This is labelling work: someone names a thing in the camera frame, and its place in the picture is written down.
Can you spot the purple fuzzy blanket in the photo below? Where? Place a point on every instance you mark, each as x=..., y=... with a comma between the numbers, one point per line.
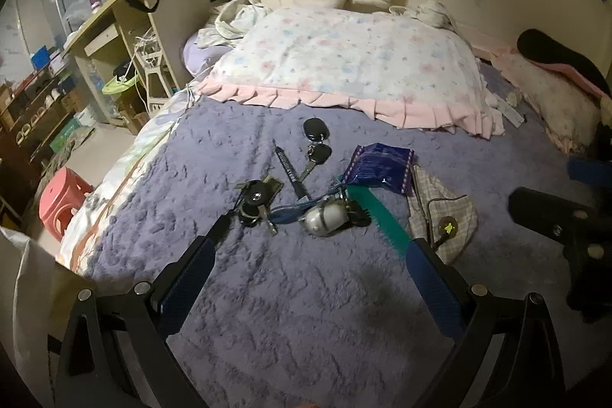
x=296, y=312

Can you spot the floral bedsheet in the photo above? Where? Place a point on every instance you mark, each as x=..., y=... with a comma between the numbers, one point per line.
x=134, y=159

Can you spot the small white knotted cloth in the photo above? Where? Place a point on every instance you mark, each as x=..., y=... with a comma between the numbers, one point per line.
x=430, y=12

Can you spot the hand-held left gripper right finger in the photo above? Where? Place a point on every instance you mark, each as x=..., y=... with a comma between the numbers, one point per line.
x=432, y=283

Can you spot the dark wooden shelf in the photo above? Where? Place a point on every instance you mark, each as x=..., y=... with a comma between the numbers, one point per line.
x=33, y=121

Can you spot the blue snack packet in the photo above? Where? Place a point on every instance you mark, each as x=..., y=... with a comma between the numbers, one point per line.
x=380, y=166

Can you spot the green bowl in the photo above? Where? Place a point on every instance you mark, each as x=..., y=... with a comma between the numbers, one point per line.
x=119, y=85

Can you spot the crumpled white cloth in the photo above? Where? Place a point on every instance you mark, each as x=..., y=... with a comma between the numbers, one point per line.
x=234, y=23

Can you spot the lavender pillow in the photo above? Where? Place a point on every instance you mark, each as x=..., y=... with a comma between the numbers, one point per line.
x=198, y=52

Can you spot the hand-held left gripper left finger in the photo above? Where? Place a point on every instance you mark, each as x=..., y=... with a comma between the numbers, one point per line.
x=187, y=281

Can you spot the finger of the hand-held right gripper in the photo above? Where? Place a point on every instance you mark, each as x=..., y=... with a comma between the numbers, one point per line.
x=540, y=205
x=590, y=171

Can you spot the blue storage box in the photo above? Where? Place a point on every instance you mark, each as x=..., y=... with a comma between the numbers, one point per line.
x=41, y=56

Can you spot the black slipper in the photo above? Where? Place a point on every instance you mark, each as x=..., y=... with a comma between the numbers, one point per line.
x=564, y=52

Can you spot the plaid fabric pouch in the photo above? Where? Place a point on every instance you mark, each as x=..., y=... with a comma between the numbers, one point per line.
x=452, y=217

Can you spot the black pen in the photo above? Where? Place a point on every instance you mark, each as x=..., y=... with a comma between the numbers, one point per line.
x=290, y=169

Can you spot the pink plastic stool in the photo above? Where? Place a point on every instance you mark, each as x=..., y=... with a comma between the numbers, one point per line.
x=60, y=202

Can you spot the floral pillow with pink frill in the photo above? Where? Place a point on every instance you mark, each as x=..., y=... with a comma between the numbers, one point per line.
x=349, y=59

